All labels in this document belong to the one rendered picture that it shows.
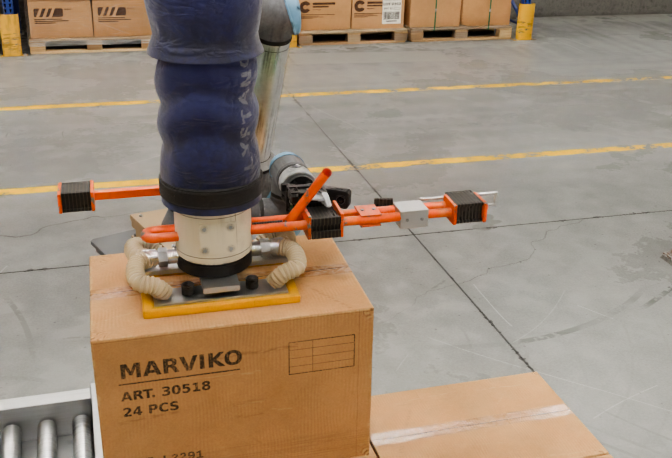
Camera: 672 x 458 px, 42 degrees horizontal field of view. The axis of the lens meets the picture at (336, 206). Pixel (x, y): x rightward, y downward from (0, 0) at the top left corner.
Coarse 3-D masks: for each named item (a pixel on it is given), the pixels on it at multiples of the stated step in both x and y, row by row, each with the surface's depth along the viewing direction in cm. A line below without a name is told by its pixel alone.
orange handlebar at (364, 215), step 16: (96, 192) 214; (112, 192) 215; (128, 192) 216; (144, 192) 217; (368, 208) 206; (384, 208) 208; (432, 208) 211; (448, 208) 208; (256, 224) 198; (272, 224) 199; (288, 224) 199; (304, 224) 200; (352, 224) 203; (368, 224) 204; (144, 240) 193; (160, 240) 193; (176, 240) 194
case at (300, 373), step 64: (320, 256) 215; (128, 320) 186; (192, 320) 186; (256, 320) 187; (320, 320) 190; (128, 384) 184; (192, 384) 188; (256, 384) 192; (320, 384) 197; (128, 448) 190; (192, 448) 195; (256, 448) 199; (320, 448) 204
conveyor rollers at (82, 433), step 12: (48, 420) 236; (84, 420) 237; (12, 432) 231; (48, 432) 232; (84, 432) 232; (12, 444) 227; (48, 444) 227; (84, 444) 228; (0, 456) 224; (12, 456) 223; (48, 456) 223; (84, 456) 223
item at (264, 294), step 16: (176, 288) 194; (192, 288) 191; (240, 288) 195; (256, 288) 195; (272, 288) 195; (288, 288) 196; (144, 304) 189; (160, 304) 188; (176, 304) 188; (192, 304) 189; (208, 304) 189; (224, 304) 190; (240, 304) 191; (256, 304) 192; (272, 304) 193
